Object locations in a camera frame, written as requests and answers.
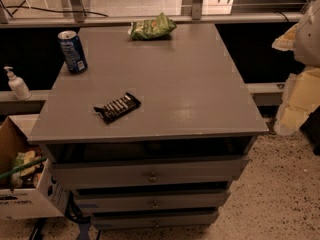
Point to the middle grey drawer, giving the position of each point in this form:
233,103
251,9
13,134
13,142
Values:
152,201

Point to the bottom grey drawer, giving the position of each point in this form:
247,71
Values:
154,221

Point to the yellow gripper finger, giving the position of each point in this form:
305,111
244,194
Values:
300,98
286,41

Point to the green chip bag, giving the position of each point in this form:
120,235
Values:
150,29

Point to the top grey drawer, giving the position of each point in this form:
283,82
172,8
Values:
92,175

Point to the black candy bar wrapper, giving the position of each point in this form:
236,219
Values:
118,108

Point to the green stick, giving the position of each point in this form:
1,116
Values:
23,167

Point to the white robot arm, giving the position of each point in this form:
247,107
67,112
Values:
307,39

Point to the white pump bottle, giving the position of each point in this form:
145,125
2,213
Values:
17,85

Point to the blue pepsi can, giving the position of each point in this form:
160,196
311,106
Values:
72,50

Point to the grey drawer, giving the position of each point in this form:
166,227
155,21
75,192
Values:
152,201
154,221
92,175

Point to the white cardboard box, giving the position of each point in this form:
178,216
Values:
32,192

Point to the grey drawer cabinet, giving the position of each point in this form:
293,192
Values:
194,104

